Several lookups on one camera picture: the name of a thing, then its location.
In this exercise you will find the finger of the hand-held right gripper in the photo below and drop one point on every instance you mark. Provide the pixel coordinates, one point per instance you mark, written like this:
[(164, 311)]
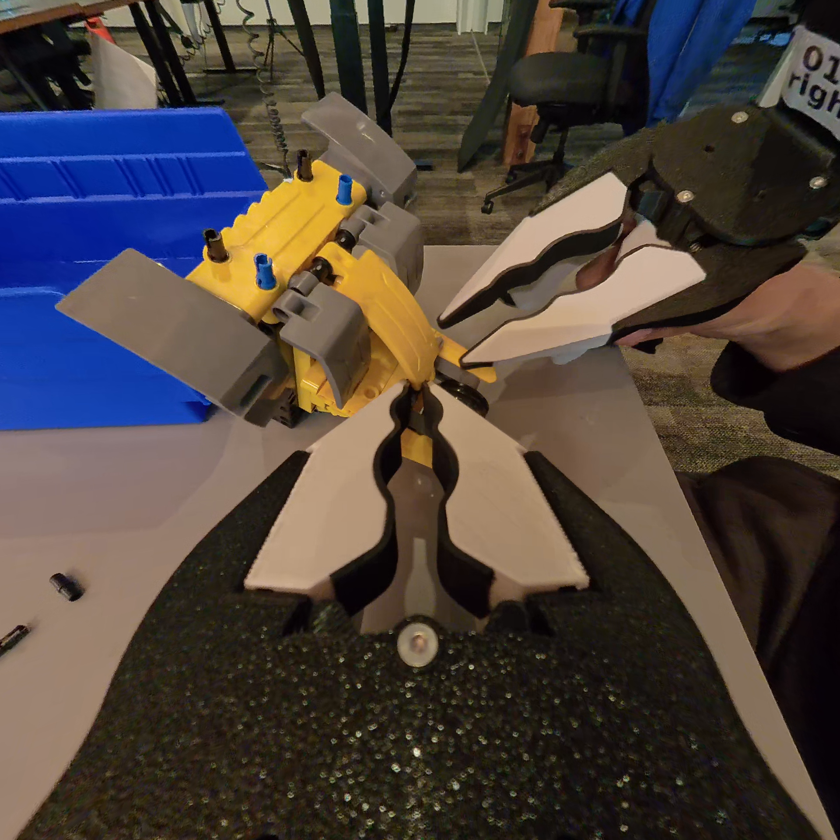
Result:
[(558, 223), (590, 308)]

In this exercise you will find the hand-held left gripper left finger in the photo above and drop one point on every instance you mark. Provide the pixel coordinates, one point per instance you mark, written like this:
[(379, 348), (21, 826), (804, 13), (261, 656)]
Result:
[(321, 525)]

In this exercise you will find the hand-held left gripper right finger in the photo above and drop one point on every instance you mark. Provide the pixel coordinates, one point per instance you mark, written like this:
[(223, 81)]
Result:
[(512, 518)]

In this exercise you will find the yellow brick vehicle model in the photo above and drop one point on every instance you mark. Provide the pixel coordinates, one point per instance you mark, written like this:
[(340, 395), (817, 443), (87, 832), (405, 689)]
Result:
[(295, 216)]

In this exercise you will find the person's right forearm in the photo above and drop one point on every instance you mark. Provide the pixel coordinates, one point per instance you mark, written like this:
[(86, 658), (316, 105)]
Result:
[(787, 407)]

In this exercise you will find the person's right hand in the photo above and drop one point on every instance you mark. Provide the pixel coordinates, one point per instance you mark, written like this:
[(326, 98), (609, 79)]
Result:
[(787, 315)]

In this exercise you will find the blue jacket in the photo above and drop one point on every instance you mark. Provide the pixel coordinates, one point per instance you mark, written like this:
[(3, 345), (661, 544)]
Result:
[(689, 52)]

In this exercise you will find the black padded office chair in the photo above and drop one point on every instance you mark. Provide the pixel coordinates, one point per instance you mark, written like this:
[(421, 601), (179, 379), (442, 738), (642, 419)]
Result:
[(564, 82)]

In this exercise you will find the short black connector pin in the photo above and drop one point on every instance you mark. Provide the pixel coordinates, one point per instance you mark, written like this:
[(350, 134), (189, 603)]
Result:
[(67, 586)]

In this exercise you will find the black desk leg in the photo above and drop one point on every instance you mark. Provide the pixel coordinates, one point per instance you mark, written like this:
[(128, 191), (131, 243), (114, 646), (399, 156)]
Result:
[(348, 52)]

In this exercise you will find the long black connector pin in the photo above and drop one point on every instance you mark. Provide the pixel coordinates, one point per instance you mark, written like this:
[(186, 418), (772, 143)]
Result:
[(13, 640)]

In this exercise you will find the blue plastic bin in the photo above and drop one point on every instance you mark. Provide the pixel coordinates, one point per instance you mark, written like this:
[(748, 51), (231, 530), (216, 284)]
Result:
[(98, 197)]

